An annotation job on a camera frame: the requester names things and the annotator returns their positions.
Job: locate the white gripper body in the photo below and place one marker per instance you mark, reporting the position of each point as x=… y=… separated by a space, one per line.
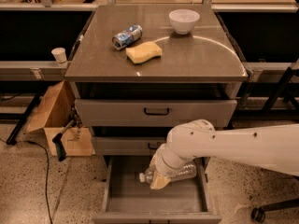
x=162 y=166

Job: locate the clear plastic water bottle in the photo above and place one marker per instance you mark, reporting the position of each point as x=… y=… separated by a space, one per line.
x=188 y=171

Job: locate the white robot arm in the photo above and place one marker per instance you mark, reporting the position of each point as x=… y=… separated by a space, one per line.
x=274 y=148

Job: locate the grey open bottom drawer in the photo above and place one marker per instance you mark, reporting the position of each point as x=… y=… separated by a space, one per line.
x=129 y=201

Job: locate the grey middle drawer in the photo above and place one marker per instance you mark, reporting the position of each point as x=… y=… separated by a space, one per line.
x=126 y=146

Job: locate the grey top drawer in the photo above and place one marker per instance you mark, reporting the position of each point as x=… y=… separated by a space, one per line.
x=150 y=113

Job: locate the grey drawer cabinet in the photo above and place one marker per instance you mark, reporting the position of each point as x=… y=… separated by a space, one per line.
x=199 y=66

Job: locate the black office chair base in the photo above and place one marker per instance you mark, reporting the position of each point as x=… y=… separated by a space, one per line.
x=258 y=213

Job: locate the yellow sponge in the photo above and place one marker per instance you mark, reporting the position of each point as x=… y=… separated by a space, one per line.
x=143 y=52

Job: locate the cardboard box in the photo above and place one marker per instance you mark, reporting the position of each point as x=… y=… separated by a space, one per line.
x=53 y=113

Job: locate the crushed blue soda can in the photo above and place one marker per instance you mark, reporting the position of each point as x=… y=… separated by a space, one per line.
x=127 y=37

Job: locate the white bowl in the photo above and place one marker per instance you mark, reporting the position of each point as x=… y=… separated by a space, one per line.
x=183 y=20

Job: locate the white paper cup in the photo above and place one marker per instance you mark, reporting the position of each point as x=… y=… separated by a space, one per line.
x=60 y=56

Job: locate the black handled tool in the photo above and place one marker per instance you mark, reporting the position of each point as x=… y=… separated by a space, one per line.
x=57 y=141

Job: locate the grey workbench rail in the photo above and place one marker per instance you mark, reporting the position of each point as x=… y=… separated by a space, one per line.
x=32 y=71

